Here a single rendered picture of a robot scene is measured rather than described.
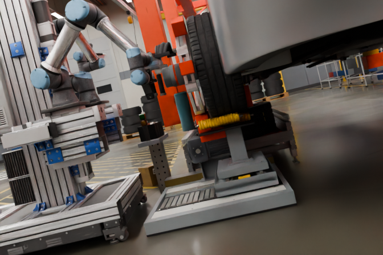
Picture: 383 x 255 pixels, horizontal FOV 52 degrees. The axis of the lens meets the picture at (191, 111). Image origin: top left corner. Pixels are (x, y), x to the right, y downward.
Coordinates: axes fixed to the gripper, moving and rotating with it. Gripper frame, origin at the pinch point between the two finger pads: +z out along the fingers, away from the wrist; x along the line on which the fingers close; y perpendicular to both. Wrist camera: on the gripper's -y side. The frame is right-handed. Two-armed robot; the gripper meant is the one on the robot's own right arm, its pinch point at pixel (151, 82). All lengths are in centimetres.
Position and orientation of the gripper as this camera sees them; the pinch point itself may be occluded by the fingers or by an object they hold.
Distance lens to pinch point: 234.5
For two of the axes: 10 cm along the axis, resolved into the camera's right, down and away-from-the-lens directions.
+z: 0.9, -0.5, 9.9
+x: -9.7, 2.4, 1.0
